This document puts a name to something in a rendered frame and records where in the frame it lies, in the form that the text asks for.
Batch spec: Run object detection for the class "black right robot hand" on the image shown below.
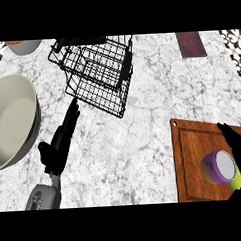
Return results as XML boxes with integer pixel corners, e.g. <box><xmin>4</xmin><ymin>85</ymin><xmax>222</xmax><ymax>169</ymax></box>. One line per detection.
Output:
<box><xmin>216</xmin><ymin>120</ymin><xmax>241</xmax><ymax>201</ymax></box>

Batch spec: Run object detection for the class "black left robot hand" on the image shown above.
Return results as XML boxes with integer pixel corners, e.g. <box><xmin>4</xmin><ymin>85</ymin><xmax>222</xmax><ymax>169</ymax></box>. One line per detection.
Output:
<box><xmin>34</xmin><ymin>97</ymin><xmax>84</xmax><ymax>178</ymax></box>

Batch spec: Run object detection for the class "purple and green can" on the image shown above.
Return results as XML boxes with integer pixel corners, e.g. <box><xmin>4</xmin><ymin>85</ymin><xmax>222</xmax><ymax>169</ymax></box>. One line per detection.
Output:
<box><xmin>199</xmin><ymin>148</ymin><xmax>241</xmax><ymax>193</ymax></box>

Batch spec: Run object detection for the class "brown wooden cutting board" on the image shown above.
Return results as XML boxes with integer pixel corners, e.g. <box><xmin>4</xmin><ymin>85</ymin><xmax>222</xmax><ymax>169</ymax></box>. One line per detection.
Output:
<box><xmin>168</xmin><ymin>114</ymin><xmax>241</xmax><ymax>204</ymax></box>

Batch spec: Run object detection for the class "dark purple flat board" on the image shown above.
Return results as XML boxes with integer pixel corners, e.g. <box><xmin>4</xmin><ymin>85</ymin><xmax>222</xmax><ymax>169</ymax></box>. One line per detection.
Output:
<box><xmin>174</xmin><ymin>31</ymin><xmax>208</xmax><ymax>60</ymax></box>

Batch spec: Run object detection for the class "large pale grey bowl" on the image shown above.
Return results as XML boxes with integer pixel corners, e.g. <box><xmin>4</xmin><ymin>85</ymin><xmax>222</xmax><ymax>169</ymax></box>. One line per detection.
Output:
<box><xmin>0</xmin><ymin>72</ymin><xmax>45</xmax><ymax>173</ymax></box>

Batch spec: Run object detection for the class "small grey bowl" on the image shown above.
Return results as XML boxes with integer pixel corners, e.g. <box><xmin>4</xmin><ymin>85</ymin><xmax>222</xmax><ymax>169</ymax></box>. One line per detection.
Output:
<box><xmin>4</xmin><ymin>40</ymin><xmax>43</xmax><ymax>57</ymax></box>

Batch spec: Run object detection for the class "black wire tiered basket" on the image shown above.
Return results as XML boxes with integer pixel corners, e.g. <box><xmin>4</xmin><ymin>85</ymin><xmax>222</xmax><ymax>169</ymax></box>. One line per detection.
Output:
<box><xmin>46</xmin><ymin>35</ymin><xmax>138</xmax><ymax>123</ymax></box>

